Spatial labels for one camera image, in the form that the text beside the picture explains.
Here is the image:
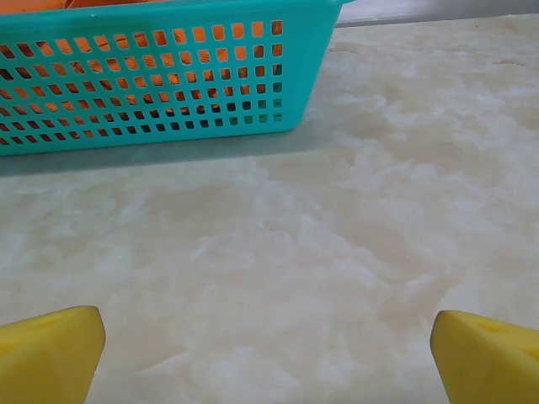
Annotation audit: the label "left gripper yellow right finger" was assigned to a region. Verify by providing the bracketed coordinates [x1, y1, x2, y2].
[430, 310, 539, 404]

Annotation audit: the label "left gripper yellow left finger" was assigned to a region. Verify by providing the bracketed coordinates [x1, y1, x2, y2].
[0, 305, 107, 404]

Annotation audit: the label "teal plastic basket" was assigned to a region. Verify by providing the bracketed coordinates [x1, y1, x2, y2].
[0, 0, 355, 157]

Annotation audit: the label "orange trousers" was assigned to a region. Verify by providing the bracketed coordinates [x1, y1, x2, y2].
[0, 0, 284, 146]

